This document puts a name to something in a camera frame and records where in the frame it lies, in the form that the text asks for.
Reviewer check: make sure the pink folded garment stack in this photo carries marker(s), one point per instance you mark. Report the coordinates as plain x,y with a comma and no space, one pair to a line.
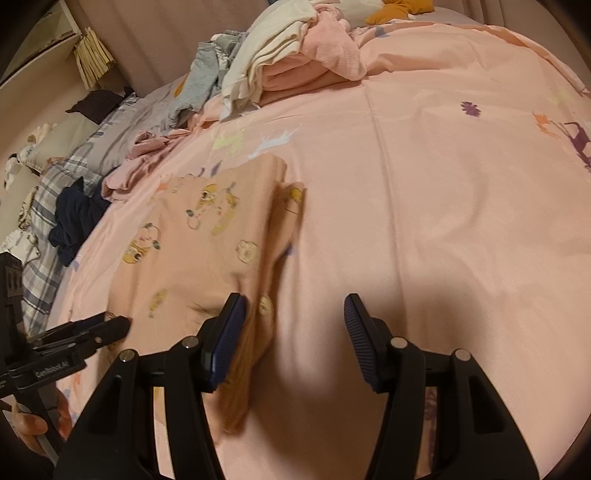
328,56

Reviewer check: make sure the peach cartoon print pajama garment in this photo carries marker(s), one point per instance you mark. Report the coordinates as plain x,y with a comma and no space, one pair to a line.
202,240

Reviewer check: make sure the beige curtain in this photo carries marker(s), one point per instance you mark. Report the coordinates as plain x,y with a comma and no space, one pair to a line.
153,42

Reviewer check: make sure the grey small garment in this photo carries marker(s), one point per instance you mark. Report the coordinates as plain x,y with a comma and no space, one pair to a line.
207,71

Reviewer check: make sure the pink printed bed sheet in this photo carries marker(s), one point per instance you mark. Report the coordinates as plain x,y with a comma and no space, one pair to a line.
450,189

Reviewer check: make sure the white goose plush toy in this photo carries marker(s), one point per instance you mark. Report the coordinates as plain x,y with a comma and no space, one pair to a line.
362,13

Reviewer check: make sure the pink crumpled garment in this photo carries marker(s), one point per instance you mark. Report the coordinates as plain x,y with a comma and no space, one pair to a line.
145,154

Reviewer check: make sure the dark navy garment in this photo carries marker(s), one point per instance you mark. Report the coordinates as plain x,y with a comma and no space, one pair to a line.
76,216

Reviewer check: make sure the black white plush toy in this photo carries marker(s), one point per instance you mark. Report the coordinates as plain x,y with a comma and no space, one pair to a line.
24,157

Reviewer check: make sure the grey plaid quilt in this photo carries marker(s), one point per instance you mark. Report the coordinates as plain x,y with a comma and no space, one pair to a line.
100,154

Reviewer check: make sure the person left hand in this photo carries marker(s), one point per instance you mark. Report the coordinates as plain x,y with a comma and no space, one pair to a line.
29,427

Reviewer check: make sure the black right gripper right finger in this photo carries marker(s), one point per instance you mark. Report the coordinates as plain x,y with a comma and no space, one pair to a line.
476,437

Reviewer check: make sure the dark brown cloth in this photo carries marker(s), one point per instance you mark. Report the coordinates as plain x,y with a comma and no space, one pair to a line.
98,104

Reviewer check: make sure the white wall shelf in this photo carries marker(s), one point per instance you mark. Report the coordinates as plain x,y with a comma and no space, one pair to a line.
44,38

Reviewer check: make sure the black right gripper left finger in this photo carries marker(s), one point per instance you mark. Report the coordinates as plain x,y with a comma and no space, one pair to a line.
114,436

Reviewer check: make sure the beige pillow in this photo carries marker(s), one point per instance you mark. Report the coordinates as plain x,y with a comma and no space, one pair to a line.
61,141

